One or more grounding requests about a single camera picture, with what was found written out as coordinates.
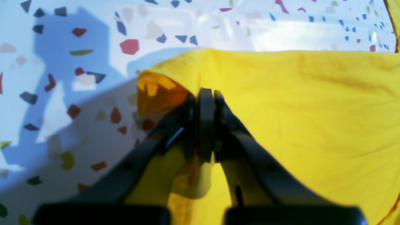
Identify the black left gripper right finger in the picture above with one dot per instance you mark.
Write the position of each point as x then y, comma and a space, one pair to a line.
262, 191

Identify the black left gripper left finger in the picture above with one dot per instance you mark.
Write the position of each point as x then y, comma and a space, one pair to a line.
137, 189

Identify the yellow T-shirt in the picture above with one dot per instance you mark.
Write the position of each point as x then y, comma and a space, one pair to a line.
316, 82

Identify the terrazzo pattern table cloth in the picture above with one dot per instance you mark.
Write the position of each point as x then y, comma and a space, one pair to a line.
69, 98

